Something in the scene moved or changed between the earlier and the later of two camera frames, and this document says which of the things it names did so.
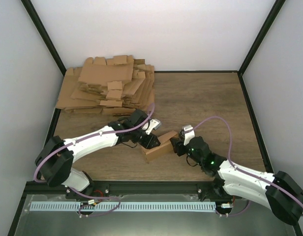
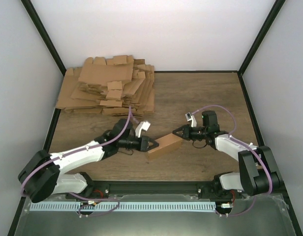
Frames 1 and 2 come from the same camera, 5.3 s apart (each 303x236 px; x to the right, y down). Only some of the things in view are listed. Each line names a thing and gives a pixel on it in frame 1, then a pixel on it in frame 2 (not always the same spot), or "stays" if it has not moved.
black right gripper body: [179, 147] → [195, 135]
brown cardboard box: [165, 149] stays
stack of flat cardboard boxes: [112, 87] stays
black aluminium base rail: [213, 189] stays
